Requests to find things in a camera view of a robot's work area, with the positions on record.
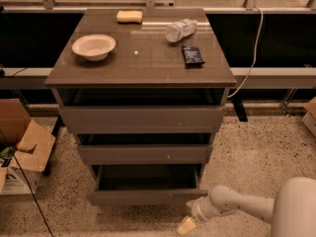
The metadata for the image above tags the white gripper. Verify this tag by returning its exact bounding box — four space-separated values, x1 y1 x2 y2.
177 197 209 235

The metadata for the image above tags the grey bottom drawer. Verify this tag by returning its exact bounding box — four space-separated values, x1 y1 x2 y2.
87 164 207 206

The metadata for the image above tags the grey drawer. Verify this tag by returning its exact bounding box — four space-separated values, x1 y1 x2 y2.
87 164 207 206
59 107 224 134
78 145 212 165

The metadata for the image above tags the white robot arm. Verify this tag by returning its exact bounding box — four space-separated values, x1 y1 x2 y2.
177 177 316 237

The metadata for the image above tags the grey middle drawer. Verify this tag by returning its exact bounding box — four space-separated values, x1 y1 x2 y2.
78 145 212 165

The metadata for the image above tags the grey drawer cabinet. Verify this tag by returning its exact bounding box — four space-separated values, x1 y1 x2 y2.
43 7 237 183

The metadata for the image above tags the grey top drawer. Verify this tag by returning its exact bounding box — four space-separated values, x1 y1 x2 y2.
59 107 224 134

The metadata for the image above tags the cardboard box right edge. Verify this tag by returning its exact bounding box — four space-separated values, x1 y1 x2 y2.
302 97 316 136

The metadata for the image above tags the dark blue snack packet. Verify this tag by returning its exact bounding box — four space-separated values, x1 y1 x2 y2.
182 45 204 65

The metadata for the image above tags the open cardboard box left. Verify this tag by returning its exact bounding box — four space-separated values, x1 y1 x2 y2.
0 99 55 196

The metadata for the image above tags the clear plastic water bottle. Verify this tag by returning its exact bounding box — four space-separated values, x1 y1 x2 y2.
165 19 198 42

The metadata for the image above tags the white paper bowl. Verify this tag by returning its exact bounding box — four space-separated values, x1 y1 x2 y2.
72 35 116 61

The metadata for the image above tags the yellow sponge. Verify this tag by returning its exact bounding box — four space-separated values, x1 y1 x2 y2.
117 10 142 24

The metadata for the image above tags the black cable on floor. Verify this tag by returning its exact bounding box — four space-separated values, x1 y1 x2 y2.
0 128 55 237

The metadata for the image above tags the white cable on wall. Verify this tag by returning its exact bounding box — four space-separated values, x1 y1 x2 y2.
226 5 265 100

